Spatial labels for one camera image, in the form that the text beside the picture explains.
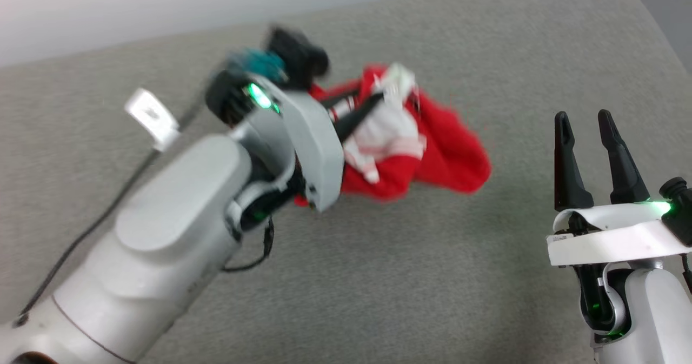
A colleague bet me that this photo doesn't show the grey fabric sofa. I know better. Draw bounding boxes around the grey fabric sofa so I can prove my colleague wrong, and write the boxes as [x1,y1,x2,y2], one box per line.
[0,0,692,364]

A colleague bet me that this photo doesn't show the red basketball jersey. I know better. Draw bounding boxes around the red basketball jersey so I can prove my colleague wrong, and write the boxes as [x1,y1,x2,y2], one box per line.
[295,64,493,209]

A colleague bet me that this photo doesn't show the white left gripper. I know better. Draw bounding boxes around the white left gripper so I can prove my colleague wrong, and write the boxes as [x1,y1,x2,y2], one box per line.
[205,69,386,213]

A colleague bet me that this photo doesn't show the teal ribbon cable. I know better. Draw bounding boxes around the teal ribbon cable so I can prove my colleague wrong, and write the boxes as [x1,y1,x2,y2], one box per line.
[226,49,287,83]

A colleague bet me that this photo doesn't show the white cable tag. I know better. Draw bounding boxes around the white cable tag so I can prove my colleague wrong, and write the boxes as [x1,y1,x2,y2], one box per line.
[124,87,181,153]

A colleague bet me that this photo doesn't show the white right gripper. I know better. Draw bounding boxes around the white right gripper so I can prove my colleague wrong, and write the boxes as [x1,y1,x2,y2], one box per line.
[546,109,692,268]

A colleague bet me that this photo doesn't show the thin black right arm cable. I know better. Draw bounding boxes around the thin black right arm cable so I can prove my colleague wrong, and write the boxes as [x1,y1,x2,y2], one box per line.
[680,253,692,295]

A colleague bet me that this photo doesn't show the short black cable loop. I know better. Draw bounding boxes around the short black cable loop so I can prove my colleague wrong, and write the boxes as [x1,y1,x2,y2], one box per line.
[221,217,275,274]

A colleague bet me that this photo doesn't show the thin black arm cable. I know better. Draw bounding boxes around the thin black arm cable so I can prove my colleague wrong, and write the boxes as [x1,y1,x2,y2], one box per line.
[680,253,692,295]
[16,102,209,327]

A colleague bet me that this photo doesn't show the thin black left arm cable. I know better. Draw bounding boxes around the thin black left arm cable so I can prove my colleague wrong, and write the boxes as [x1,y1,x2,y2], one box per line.
[16,102,209,327]

